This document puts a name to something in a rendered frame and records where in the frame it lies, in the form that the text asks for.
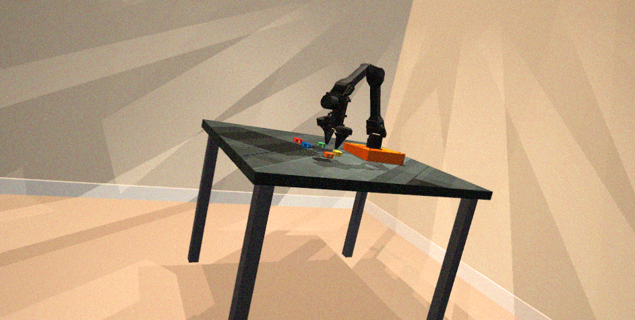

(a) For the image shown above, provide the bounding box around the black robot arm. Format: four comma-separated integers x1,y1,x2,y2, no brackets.
317,63,387,150

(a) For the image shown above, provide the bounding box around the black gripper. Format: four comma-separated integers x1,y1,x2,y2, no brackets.
321,110,353,149

